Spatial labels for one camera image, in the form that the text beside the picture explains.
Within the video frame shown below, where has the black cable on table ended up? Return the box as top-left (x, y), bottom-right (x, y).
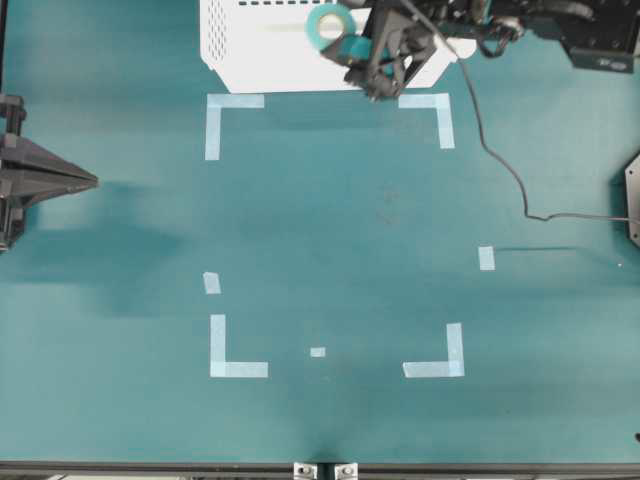
top-left (399, 0), bottom-right (640, 222)

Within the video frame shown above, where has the black aluminium rail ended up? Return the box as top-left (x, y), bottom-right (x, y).
top-left (1, 460), bottom-right (639, 479)

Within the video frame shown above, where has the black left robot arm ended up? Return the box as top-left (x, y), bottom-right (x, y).
top-left (323, 0), bottom-right (639, 100)

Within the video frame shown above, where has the teal tape roll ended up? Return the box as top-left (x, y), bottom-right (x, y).
top-left (305, 3), bottom-right (356, 51)

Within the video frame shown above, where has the silver bracket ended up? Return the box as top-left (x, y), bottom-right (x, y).
top-left (334, 463), bottom-right (359, 480)
top-left (293, 462), bottom-right (318, 480)

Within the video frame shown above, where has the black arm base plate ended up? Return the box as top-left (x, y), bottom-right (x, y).
top-left (624, 153), bottom-right (640, 247)

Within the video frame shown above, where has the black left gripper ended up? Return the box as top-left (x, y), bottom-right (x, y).
top-left (320, 1), bottom-right (437, 100)

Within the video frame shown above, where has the top left tape corner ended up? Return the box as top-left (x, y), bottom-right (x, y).
top-left (204, 93), bottom-right (266, 162)

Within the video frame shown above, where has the silver bracket right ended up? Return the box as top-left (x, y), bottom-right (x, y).
top-left (334, 463), bottom-right (359, 480)

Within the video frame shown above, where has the small white tape marker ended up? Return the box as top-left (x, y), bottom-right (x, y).
top-left (309, 347), bottom-right (326, 358)

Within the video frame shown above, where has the white plastic basket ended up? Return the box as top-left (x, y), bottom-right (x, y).
top-left (198, 0), bottom-right (479, 95)

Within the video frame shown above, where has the silver bracket left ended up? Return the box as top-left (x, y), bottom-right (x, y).
top-left (293, 462), bottom-right (318, 480)

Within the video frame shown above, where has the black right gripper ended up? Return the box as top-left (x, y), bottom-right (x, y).
top-left (1, 94), bottom-right (99, 253)

